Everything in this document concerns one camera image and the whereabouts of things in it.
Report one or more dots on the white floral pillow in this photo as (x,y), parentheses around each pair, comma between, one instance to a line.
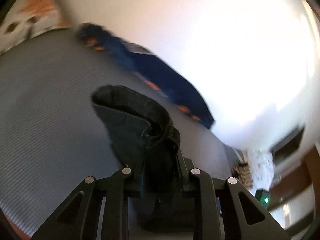
(22,20)

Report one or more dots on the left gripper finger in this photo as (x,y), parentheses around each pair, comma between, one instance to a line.
(185,165)

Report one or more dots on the grey textured mattress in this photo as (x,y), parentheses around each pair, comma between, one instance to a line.
(51,138)

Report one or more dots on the black pants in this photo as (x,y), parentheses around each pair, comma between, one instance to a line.
(143,137)

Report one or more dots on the black beige zigzag cloth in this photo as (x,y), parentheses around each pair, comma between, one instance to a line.
(242,173)

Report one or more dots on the navy floral blanket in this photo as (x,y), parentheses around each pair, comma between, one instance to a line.
(150,69)

